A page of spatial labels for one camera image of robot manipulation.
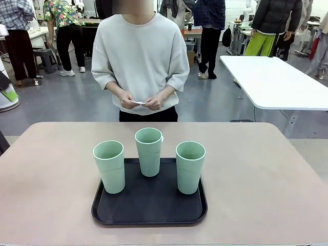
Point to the person's left hand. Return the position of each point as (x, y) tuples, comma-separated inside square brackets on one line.
[(154, 103)]

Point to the person's right hand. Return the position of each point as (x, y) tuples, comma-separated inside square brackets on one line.
[(127, 100)]

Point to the black plastic serving tray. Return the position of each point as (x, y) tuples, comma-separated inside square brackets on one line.
[(153, 205)]

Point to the person in blue checked shirt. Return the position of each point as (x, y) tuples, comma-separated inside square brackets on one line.
[(208, 15)]

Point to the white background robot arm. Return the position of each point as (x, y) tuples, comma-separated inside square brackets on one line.
[(248, 12)]

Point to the black backpack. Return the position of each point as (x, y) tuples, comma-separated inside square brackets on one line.
[(226, 37)]

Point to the person in light grey clothes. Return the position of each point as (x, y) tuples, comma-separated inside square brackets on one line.
[(323, 51)]

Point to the grey plastic step stool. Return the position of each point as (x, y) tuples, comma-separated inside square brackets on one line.
[(47, 57)]

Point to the person in floral shirt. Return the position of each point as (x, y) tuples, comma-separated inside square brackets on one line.
[(64, 15)]

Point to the clear plastic storage bin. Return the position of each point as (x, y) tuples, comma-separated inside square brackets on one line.
[(190, 46)]

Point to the mint green tall cup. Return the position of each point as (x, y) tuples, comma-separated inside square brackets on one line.
[(191, 174), (109, 169), (148, 159)]

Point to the person in beige sweater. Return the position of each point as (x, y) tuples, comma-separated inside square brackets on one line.
[(141, 51)]

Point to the white cylindrical appliance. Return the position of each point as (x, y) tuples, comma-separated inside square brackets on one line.
[(10, 105)]

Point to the person in black puffer jacket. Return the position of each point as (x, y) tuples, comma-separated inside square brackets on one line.
[(276, 15)]

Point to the black tripod pole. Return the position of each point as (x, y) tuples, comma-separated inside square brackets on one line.
[(274, 46)]

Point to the white desk with chair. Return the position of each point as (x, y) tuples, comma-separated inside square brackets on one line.
[(307, 25)]

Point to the person in grey beige jacket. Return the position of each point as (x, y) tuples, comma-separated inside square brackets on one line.
[(176, 10)]

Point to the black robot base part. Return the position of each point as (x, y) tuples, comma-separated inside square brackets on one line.
[(3, 144)]

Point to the cardboard box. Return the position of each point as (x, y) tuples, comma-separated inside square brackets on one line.
[(191, 59)]

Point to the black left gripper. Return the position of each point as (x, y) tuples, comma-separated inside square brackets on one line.
[(3, 82)]

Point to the person's right forearm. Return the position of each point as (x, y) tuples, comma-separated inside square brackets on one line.
[(116, 88)]

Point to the brown fronted background desk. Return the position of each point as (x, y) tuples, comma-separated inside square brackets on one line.
[(193, 32)]

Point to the grey framed background desk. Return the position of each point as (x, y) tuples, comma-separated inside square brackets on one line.
[(237, 38)]

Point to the person in black top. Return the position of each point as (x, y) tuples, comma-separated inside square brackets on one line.
[(105, 9)]

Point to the white background desk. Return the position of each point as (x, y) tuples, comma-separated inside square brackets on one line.
[(41, 32)]

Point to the white folding table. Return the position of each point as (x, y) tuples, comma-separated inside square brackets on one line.
[(276, 82)]

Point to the person in plaid shirt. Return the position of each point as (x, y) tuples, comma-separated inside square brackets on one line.
[(15, 12)]

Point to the person's left forearm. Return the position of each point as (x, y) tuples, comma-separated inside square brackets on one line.
[(165, 92)]

